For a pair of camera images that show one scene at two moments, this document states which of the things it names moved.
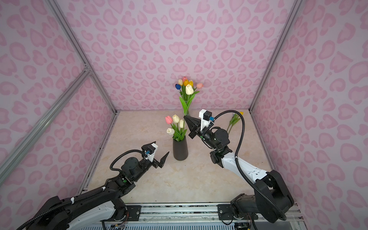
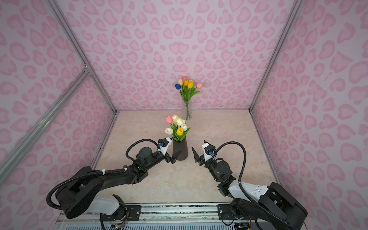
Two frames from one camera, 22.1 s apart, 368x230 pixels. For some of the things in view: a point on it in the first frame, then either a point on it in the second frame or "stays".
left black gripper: x=156 y=164 to x=174 y=157
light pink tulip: x=199 y=86 stays
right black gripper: x=193 y=124 to x=197 y=159
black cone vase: x=180 y=149 stays
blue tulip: x=178 y=86 stays
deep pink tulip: x=169 y=120 stays
